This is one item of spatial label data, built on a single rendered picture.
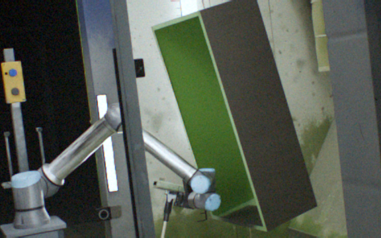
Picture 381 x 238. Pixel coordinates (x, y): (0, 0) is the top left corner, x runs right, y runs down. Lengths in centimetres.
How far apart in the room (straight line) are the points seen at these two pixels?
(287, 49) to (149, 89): 108
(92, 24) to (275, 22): 133
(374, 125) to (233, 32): 187
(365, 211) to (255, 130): 178
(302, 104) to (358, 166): 317
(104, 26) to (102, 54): 18
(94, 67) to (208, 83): 77
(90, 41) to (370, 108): 290
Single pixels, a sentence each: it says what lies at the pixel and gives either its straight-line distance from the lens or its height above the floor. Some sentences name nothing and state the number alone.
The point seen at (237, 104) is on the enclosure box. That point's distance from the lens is 342.
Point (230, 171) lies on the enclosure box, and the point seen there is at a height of 72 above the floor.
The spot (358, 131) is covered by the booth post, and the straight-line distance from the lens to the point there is 173.
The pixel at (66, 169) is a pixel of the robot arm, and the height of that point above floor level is 90.
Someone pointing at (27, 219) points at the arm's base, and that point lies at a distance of 355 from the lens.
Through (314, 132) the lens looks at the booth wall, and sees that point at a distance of 496.
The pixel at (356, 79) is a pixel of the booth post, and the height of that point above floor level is 124.
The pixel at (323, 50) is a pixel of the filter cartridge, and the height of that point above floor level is 139.
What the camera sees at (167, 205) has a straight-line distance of 371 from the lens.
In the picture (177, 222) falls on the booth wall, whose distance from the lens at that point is 454.
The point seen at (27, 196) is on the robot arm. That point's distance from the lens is 354.
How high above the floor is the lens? 128
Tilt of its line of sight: 3 degrees down
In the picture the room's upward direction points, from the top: 7 degrees counter-clockwise
